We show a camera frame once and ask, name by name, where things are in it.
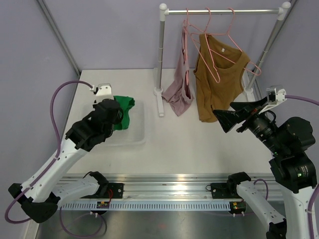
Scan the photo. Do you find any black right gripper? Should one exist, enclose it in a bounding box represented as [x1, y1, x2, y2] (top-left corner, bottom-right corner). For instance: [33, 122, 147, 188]
[213, 95, 286, 155]

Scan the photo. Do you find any green tank top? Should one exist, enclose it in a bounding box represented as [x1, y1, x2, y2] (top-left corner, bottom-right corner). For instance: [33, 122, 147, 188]
[114, 96, 135, 130]

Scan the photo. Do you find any mauve pink tank top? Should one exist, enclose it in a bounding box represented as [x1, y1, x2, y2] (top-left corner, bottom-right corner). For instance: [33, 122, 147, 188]
[162, 27, 194, 117]

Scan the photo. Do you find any pink hanger holding mauve top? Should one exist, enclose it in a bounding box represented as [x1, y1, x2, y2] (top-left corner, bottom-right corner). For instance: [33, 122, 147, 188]
[183, 9, 189, 86]

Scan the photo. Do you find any pink wire hanger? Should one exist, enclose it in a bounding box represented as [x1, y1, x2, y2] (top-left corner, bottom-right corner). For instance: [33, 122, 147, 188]
[189, 7, 221, 84]

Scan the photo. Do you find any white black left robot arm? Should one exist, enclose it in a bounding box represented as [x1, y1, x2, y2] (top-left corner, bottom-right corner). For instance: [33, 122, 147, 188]
[8, 99, 124, 223]

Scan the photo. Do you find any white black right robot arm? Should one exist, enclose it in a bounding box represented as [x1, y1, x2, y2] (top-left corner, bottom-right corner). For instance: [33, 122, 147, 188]
[213, 98, 319, 239]

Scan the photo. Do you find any brown tank top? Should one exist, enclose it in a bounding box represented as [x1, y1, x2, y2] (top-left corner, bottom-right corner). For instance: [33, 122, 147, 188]
[193, 34, 250, 122]

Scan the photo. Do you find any pink hanger holding brown top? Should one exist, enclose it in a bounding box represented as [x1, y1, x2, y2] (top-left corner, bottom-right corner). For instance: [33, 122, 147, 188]
[199, 7, 262, 77]

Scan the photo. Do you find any white metal clothes rack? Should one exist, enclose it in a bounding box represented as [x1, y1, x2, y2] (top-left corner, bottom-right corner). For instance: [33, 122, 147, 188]
[152, 1, 292, 117]

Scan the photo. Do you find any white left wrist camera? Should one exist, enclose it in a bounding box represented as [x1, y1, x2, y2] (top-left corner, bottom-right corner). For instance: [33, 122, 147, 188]
[90, 83, 113, 99]

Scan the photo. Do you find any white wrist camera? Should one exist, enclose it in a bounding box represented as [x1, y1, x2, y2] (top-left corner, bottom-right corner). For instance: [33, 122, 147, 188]
[90, 83, 113, 99]
[266, 85, 286, 106]

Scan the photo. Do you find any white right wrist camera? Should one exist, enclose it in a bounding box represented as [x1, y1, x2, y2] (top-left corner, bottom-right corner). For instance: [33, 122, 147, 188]
[266, 85, 286, 106]

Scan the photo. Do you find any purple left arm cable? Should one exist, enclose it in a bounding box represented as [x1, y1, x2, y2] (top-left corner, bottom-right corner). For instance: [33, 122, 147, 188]
[4, 80, 94, 223]

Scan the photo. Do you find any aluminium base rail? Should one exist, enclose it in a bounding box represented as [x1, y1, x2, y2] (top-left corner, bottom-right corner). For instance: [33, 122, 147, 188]
[58, 173, 283, 202]

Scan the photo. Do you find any white slotted cable duct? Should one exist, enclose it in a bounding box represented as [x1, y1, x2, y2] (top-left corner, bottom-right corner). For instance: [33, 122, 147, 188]
[62, 200, 230, 211]

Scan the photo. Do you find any aluminium frame post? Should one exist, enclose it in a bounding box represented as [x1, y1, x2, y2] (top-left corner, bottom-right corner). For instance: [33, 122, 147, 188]
[36, 0, 81, 77]

